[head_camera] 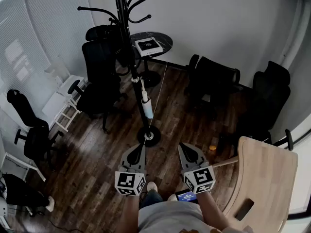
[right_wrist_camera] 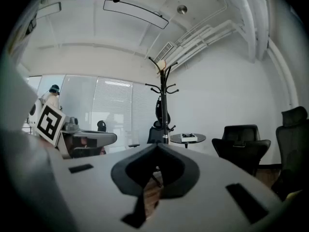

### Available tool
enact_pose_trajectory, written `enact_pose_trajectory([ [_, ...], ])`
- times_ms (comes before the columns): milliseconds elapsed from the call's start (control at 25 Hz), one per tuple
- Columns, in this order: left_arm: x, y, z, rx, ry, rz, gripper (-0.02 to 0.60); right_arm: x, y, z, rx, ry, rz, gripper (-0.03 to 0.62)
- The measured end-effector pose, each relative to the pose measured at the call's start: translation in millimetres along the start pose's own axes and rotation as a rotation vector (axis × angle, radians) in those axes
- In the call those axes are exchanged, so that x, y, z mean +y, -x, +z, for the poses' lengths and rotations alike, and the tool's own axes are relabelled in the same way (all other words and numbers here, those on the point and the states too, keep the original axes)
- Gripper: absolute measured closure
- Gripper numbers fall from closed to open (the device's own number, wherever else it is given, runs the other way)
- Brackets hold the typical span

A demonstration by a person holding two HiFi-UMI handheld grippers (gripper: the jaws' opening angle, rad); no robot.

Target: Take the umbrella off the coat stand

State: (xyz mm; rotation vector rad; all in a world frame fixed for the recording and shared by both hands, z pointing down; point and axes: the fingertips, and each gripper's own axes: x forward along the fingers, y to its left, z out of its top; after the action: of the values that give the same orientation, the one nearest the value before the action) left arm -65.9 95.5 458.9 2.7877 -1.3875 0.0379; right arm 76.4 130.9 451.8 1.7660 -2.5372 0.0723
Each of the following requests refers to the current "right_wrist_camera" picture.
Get bundle of white ceiling pipes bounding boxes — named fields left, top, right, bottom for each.
left=169, top=0, right=256, bottom=69

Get black office chair tall headrest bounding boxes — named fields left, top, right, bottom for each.
left=271, top=106, right=309, bottom=200

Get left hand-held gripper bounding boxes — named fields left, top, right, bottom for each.
left=36, top=102, right=118, bottom=160

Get white air conditioner vent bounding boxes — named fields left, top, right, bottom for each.
left=154, top=41, right=176, bottom=64

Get white flat box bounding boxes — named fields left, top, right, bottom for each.
left=181, top=133, right=198, bottom=143

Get white rounded machine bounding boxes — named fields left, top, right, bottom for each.
left=23, top=98, right=44, bottom=136

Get white window blinds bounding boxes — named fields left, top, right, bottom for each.
left=93, top=76, right=159, bottom=149

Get round black marble table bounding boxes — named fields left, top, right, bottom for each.
left=170, top=133, right=207, bottom=149

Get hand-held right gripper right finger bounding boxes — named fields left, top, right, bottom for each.
left=149, top=143, right=290, bottom=232

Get black metal coat rack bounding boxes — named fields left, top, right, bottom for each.
left=144, top=56, right=179, bottom=145

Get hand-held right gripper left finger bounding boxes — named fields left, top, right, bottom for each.
left=45, top=143, right=160, bottom=232

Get thick white wall pipe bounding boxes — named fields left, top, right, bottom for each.
left=265, top=39, right=299, bottom=111

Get person's grey shirt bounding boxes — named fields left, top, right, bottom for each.
left=1, top=0, right=46, bottom=140

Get long ceiling light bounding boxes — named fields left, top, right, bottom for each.
left=103, top=0, right=169, bottom=30
left=35, top=2, right=62, bottom=19

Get black low armchair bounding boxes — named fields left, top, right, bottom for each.
left=211, top=124, right=271, bottom=177

